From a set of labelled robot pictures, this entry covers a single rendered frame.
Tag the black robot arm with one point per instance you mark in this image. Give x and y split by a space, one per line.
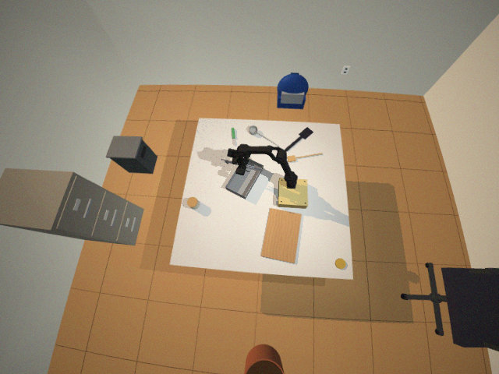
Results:
244 150

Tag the black spatula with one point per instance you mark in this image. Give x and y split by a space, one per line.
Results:
303 135

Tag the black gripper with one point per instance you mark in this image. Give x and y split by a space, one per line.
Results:
242 167

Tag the wooden spoon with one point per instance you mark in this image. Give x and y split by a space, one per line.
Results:
293 157

